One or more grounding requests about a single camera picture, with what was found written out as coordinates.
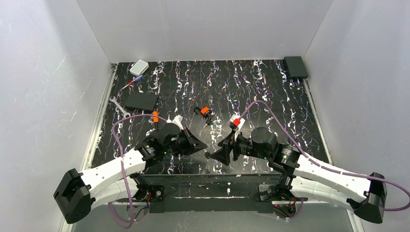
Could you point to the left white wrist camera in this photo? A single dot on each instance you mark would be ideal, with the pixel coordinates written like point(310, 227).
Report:
point(177, 120)

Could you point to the left aluminium rail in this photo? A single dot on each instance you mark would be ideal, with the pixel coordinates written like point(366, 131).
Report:
point(99, 121)

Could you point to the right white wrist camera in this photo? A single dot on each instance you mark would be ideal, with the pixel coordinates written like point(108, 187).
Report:
point(236, 124)

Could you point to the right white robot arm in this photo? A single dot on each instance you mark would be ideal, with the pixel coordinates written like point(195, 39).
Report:
point(307, 177)

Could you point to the orange black padlock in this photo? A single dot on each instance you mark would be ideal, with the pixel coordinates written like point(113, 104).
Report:
point(202, 111)

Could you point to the orange handled screwdriver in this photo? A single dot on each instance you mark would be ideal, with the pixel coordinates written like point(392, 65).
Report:
point(155, 120)

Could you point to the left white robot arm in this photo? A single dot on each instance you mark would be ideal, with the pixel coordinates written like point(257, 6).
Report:
point(80, 192)

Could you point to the silver wrench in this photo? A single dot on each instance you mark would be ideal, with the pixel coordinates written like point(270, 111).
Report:
point(122, 110)

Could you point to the black front base bar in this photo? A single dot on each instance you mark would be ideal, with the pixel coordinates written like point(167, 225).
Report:
point(206, 193)

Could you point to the right aluminium rail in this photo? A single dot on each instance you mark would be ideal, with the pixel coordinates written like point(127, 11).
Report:
point(354, 221)

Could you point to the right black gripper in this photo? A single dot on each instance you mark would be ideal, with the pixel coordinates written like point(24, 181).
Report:
point(230, 147)

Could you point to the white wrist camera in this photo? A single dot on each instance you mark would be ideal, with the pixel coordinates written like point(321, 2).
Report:
point(236, 124)
point(177, 120)

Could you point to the black flat box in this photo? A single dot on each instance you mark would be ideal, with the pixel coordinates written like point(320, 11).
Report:
point(142, 101)

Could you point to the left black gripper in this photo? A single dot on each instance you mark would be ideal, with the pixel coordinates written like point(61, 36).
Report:
point(187, 140)

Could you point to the red blue screwdriver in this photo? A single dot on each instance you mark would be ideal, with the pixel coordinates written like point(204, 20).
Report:
point(134, 80)

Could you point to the white rounded box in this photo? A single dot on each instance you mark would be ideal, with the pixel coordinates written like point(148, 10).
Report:
point(139, 67)

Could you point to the black box in corner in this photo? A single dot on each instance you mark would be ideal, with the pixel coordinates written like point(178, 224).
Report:
point(295, 67)

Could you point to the aluminium rail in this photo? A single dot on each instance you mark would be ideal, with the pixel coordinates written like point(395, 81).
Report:
point(354, 221)
point(99, 121)

